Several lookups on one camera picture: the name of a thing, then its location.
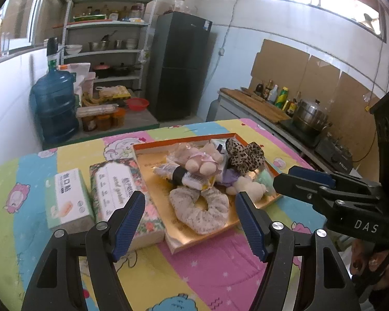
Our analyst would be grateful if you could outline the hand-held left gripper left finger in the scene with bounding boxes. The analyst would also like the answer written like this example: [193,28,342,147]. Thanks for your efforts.
[21,190,146,311]

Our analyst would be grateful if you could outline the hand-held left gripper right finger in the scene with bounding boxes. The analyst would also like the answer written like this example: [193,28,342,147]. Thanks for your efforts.
[235,191,360,311]

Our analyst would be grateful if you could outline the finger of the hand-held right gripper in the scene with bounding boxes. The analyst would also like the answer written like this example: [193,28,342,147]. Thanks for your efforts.
[273,173,383,217]
[288,165,383,198]

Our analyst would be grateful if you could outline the mint green bath sponge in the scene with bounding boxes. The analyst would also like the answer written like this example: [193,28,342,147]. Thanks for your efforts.
[255,170,277,196]

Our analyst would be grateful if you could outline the cream plush toy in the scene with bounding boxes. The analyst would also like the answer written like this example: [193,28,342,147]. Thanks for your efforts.
[232,175,267,201]

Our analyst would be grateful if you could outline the purple packet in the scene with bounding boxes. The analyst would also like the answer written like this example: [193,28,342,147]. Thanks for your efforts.
[221,167,240,187]

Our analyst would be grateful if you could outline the plush teddy bear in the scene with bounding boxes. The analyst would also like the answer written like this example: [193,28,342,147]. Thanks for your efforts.
[169,186,230,235]

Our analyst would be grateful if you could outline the leopard print scrunchie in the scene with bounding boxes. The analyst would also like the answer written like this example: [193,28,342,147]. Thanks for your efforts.
[225,138,266,173]

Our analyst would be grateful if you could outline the yellow-edged wipes packet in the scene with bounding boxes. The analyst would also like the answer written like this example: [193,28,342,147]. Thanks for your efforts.
[152,164,214,191]

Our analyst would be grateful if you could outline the shallow cardboard box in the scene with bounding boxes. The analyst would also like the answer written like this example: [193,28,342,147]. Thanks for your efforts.
[132,133,283,255]

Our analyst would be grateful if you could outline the pink plush toy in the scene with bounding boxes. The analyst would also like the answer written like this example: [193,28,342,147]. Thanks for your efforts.
[173,143,224,175]

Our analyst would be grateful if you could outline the person's right hand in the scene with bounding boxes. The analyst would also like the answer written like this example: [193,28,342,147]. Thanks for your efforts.
[349,238,389,287]

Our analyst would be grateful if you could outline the black stove appliance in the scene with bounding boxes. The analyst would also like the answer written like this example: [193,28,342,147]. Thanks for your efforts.
[314,136,354,172]

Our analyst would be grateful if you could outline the black induction cooker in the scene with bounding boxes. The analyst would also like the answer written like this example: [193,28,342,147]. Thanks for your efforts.
[279,118,325,148]

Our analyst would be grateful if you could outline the floral tissue box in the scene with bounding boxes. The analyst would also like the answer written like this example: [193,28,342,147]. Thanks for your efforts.
[89,158,166,251]

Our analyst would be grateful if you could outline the steel steamer pot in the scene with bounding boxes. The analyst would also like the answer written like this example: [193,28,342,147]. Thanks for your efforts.
[293,100,333,132]

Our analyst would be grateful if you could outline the cardboard sheet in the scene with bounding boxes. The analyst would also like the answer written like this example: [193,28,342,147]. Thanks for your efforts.
[332,71,389,161]
[249,39,312,94]
[298,55,341,104]

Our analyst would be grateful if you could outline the green white carton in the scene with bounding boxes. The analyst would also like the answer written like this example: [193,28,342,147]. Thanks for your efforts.
[45,168,95,235]

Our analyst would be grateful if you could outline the colourful printed blanket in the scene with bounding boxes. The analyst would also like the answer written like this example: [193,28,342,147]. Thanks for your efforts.
[0,118,318,311]

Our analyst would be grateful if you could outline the green yellow bottle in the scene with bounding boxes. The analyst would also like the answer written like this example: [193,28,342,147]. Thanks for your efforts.
[275,86,289,109]

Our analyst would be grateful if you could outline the grey counter cabinet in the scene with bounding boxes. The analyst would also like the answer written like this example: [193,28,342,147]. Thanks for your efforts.
[206,89,354,182]

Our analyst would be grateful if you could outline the sauce jar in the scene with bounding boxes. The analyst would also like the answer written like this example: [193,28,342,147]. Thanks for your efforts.
[81,115,97,132]
[113,108,127,128]
[96,114,112,131]

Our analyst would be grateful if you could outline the clear plastic box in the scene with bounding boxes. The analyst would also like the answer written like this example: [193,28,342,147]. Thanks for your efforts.
[76,104,119,117]

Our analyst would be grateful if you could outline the red plastic basin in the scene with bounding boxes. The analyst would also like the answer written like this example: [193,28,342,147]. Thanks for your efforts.
[126,98,150,111]

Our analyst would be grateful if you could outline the banana bunch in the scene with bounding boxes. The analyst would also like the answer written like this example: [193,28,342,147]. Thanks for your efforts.
[81,92,99,107]

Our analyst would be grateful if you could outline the egg tray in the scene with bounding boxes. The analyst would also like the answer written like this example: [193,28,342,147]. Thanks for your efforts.
[99,85,131,101]

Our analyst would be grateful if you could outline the blue water jug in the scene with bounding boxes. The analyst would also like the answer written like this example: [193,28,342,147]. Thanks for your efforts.
[31,68,80,143]

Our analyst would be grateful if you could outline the black wok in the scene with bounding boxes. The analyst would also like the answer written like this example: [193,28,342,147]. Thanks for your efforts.
[112,63,141,77]

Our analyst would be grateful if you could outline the white sack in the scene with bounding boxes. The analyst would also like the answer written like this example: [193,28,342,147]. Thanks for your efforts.
[60,63,96,99]

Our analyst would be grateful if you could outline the black pot red lid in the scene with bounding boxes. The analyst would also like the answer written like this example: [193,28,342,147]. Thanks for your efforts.
[93,63,112,78]

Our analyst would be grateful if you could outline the dark refrigerator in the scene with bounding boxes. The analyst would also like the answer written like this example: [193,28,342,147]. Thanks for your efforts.
[148,12,213,122]

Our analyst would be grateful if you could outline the steel bowl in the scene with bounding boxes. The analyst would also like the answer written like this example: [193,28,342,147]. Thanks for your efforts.
[88,40,110,52]

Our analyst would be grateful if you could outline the water pump dispenser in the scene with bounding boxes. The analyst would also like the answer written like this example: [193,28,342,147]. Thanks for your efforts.
[46,37,59,72]

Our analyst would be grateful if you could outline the metal shelf rack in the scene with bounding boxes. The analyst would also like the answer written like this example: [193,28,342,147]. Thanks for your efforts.
[61,0,156,104]

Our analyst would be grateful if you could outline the green tray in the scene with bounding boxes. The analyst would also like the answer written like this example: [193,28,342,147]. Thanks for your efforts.
[73,13,107,22]

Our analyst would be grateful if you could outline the white sliding window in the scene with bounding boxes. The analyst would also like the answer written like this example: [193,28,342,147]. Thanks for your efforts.
[0,0,72,55]

